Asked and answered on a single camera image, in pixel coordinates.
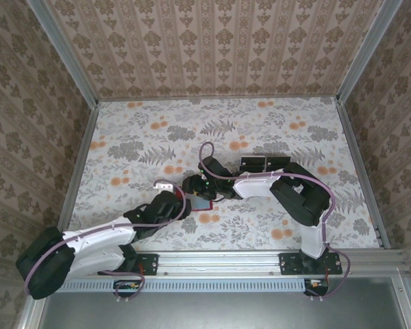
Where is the red framed tablet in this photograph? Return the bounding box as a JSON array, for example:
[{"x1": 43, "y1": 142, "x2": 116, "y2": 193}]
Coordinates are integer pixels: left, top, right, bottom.
[{"x1": 173, "y1": 190, "x2": 214, "y2": 212}]

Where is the black slotted holder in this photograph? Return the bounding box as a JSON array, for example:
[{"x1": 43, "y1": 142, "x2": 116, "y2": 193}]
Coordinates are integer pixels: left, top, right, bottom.
[{"x1": 240, "y1": 154, "x2": 292, "y2": 173}]

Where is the black credit card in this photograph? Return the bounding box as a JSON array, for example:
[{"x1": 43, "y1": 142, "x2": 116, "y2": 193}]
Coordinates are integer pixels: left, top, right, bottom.
[
  {"x1": 266, "y1": 156, "x2": 292, "y2": 172},
  {"x1": 242, "y1": 156, "x2": 266, "y2": 172}
]

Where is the floral patterned table cover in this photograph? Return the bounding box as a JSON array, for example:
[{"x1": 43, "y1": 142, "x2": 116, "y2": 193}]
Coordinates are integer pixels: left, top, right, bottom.
[{"x1": 70, "y1": 97, "x2": 381, "y2": 252}]

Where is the black connector board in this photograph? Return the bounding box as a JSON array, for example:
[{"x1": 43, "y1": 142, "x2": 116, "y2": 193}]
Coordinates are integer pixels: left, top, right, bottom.
[
  {"x1": 113, "y1": 279, "x2": 141, "y2": 298},
  {"x1": 303, "y1": 278, "x2": 330, "y2": 297}
]

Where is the grey metal panel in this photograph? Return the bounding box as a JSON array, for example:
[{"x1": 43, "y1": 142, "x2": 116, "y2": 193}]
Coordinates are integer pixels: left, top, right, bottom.
[{"x1": 37, "y1": 277, "x2": 408, "y2": 329}]

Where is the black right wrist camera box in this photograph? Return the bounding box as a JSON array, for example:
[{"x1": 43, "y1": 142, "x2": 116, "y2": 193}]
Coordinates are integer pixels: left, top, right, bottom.
[{"x1": 198, "y1": 156, "x2": 229, "y2": 180}]

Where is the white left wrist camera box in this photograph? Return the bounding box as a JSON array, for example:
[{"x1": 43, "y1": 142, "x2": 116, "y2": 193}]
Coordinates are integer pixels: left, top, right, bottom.
[{"x1": 153, "y1": 180, "x2": 175, "y2": 193}]

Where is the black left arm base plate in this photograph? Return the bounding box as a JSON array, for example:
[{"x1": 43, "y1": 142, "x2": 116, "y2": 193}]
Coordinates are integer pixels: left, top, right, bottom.
[{"x1": 97, "y1": 252, "x2": 159, "y2": 277}]

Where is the aluminium mounting rail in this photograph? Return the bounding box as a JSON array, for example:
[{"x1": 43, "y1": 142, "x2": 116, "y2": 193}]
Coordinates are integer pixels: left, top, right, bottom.
[{"x1": 136, "y1": 249, "x2": 405, "y2": 279}]

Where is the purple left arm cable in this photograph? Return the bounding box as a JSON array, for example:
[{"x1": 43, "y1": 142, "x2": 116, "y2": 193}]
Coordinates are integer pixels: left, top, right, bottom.
[{"x1": 23, "y1": 177, "x2": 189, "y2": 304}]

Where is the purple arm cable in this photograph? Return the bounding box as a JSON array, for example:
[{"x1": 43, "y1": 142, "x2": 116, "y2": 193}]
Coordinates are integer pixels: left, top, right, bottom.
[
  {"x1": 198, "y1": 141, "x2": 352, "y2": 304},
  {"x1": 23, "y1": 177, "x2": 189, "y2": 304}
]

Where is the white slotted cable duct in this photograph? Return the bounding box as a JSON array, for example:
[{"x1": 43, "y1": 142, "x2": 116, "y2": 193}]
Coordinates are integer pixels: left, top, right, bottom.
[{"x1": 49, "y1": 276, "x2": 308, "y2": 293}]

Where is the aluminium table side rail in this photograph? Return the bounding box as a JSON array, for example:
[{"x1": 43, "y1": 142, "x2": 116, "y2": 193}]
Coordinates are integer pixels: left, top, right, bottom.
[
  {"x1": 56, "y1": 102, "x2": 100, "y2": 243},
  {"x1": 335, "y1": 99, "x2": 392, "y2": 249}
]

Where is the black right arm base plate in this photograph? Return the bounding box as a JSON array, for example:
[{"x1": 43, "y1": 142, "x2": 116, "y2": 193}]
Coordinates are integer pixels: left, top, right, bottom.
[{"x1": 279, "y1": 252, "x2": 343, "y2": 277}]

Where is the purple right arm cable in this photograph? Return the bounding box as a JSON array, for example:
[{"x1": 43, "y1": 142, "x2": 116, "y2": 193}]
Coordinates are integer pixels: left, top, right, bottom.
[{"x1": 198, "y1": 141, "x2": 352, "y2": 304}]

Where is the aluminium frame post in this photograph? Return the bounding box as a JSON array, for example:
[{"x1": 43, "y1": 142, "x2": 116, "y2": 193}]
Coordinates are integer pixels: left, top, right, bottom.
[
  {"x1": 26, "y1": 0, "x2": 101, "y2": 108},
  {"x1": 335, "y1": 0, "x2": 405, "y2": 103}
]

